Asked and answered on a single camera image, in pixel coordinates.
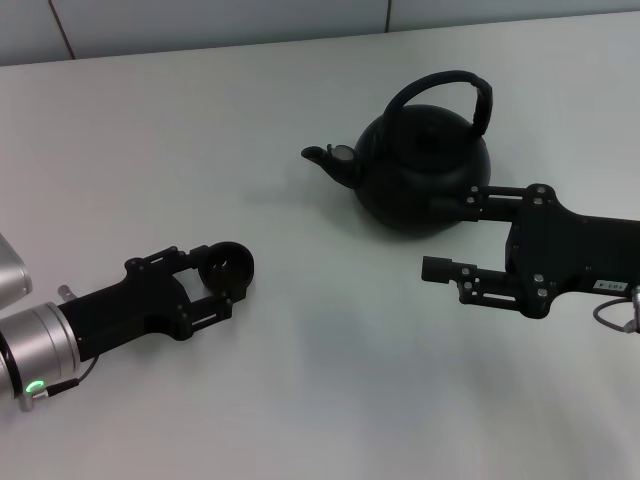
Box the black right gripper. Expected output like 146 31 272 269
421 183 640 320

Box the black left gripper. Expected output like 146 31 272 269
56 244 236 359

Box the small dark teacup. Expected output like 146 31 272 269
198 240 256 302

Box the black round teapot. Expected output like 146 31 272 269
301 69 495 244

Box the grey right gripper cable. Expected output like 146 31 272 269
592 296 640 335

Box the dark left gripper cable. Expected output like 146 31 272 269
29 357 99 397

